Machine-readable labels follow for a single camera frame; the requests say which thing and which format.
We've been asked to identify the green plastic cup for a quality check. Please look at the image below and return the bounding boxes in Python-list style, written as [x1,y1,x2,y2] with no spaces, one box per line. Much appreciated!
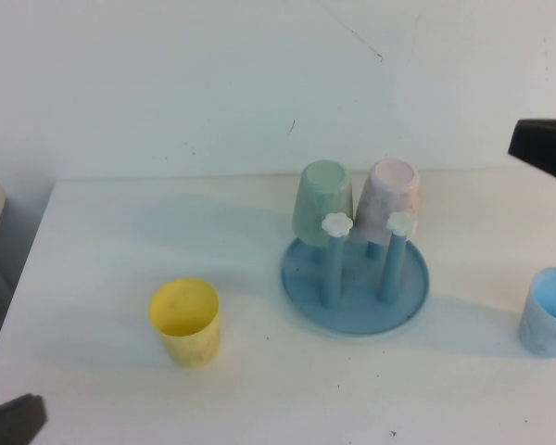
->
[292,159,355,248]

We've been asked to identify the blue plastic cup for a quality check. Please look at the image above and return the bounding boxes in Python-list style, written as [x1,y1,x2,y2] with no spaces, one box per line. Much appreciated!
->
[517,266,556,359]

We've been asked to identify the pink plastic cup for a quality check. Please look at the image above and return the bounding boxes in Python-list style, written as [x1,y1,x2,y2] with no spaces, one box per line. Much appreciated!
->
[355,159,421,246]

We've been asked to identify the yellow plastic cup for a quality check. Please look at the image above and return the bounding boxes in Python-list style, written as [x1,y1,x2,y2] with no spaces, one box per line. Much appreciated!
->
[148,276,221,370]

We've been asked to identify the blue cup stand with pegs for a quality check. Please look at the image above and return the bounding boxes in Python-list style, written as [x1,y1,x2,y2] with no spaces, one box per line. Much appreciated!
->
[280,211,431,336]

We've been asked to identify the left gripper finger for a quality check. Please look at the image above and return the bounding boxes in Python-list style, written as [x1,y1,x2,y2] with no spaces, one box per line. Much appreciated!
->
[0,392,48,445]

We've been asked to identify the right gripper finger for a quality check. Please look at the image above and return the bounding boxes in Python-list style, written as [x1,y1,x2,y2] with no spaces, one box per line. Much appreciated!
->
[507,119,556,189]

